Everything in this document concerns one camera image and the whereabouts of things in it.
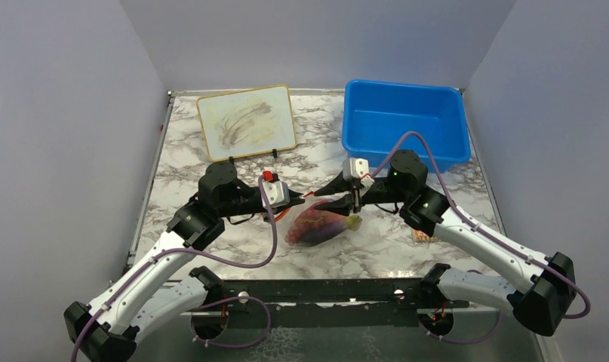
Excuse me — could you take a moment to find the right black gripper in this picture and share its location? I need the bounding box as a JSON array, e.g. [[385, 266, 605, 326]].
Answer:
[[313, 169, 408, 216]]

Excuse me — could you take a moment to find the clear zip top bag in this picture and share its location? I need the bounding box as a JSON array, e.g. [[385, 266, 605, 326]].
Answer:
[[276, 192, 362, 247]]

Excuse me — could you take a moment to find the red grape bunch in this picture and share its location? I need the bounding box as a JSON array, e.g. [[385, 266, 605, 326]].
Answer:
[[285, 207, 348, 247]]

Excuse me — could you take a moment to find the purple eggplant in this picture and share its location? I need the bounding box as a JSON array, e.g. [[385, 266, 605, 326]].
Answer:
[[295, 214, 362, 247]]

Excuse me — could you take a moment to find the blue plastic bin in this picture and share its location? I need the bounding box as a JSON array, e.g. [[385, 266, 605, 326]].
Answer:
[[341, 79, 472, 173]]

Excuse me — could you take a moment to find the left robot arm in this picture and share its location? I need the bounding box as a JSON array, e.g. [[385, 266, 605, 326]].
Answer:
[[64, 161, 304, 361]]

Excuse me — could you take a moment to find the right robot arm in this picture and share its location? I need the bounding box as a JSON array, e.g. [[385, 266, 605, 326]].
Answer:
[[314, 149, 577, 336]]

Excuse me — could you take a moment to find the small whiteboard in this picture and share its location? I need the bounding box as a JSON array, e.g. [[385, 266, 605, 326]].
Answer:
[[195, 84, 298, 161]]

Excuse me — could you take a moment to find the orange snack packet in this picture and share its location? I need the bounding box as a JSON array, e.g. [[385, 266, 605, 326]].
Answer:
[[411, 230, 439, 244]]

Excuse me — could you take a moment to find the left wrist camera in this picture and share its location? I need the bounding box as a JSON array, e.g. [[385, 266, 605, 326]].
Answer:
[[260, 170, 291, 208]]

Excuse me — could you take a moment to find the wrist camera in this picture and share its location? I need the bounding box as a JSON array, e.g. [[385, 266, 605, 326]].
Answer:
[[341, 158, 374, 192], [260, 170, 291, 208]]

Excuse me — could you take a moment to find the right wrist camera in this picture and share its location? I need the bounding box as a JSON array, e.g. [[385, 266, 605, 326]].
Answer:
[[341, 158, 374, 192]]

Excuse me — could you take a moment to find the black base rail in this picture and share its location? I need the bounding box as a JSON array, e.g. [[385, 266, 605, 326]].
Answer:
[[191, 278, 469, 331]]

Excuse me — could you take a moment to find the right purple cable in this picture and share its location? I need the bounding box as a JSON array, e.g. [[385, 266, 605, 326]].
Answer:
[[371, 131, 592, 320]]

